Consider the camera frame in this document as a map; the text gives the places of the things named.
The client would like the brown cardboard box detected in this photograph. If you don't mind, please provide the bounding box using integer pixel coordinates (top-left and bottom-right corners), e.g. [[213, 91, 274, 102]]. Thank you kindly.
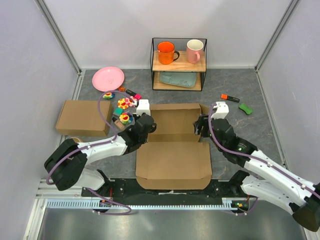
[[135, 103, 212, 190], [55, 100, 114, 137]]

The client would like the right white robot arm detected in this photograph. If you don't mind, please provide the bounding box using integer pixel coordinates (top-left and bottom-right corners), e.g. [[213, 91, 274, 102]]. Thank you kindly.
[[193, 114, 320, 232]]

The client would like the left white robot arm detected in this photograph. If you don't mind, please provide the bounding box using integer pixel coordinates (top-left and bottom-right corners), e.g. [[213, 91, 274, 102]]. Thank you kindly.
[[44, 113, 157, 197]]

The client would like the closed brown cardboard box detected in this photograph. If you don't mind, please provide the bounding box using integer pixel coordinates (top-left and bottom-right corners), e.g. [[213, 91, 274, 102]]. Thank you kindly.
[[55, 100, 114, 137]]

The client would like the rainbow flower toy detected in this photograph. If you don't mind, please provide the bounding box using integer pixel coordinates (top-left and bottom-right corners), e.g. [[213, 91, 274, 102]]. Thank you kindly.
[[119, 112, 133, 125]]

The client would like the foundation bottle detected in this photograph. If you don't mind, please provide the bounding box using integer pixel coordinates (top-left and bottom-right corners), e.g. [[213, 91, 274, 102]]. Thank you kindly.
[[112, 117, 126, 131]]

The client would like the green black eraser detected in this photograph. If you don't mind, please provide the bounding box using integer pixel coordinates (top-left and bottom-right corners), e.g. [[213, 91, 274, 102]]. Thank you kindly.
[[238, 103, 253, 115]]

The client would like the pink flower toy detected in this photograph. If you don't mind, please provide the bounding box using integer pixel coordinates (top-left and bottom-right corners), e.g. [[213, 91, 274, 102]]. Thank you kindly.
[[125, 96, 138, 107]]

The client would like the orange yellow flower toy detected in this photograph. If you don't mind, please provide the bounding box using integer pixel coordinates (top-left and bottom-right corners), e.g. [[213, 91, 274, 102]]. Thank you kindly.
[[117, 98, 129, 110]]

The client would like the orange black highlighter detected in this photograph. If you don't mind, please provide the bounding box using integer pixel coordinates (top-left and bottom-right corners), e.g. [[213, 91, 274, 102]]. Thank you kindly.
[[220, 94, 240, 103]]

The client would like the pink black highlighter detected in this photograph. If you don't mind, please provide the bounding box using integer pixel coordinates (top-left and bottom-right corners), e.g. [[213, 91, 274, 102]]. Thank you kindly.
[[125, 89, 142, 100]]

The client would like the light green tray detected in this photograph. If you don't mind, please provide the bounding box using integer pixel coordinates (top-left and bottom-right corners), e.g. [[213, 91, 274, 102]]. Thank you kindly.
[[159, 72, 197, 88]]

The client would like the small orange flower toy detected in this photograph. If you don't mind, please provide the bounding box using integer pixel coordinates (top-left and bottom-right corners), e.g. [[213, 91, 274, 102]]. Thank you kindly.
[[118, 86, 126, 92]]

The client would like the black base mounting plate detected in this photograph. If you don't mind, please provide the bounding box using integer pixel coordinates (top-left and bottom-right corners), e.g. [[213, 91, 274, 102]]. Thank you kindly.
[[97, 178, 247, 205]]

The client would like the beige cup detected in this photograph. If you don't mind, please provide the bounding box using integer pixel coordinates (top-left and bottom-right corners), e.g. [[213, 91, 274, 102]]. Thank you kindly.
[[69, 137, 83, 143]]

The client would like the pink plate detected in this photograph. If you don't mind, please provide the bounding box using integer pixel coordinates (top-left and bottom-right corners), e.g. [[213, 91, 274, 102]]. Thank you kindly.
[[92, 66, 125, 92]]

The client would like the pink mug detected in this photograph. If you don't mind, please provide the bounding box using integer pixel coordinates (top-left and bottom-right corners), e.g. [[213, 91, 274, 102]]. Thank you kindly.
[[186, 39, 204, 64]]

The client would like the orange mug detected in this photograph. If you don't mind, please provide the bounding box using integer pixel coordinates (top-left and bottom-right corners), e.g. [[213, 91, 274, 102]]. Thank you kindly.
[[157, 41, 180, 65]]

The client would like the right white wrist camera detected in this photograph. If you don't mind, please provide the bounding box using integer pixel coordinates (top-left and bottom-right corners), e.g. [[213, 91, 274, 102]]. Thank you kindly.
[[209, 101, 229, 120]]

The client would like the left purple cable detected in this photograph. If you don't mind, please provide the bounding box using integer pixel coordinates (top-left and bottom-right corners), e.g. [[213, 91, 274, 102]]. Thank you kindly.
[[46, 91, 141, 216]]

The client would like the black wire wooden shelf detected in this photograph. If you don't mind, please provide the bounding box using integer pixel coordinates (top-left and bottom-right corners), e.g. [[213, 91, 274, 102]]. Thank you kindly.
[[150, 37, 208, 91]]

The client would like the grey slotted cable duct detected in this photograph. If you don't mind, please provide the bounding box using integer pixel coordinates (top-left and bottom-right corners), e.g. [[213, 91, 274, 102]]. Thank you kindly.
[[45, 198, 241, 211]]

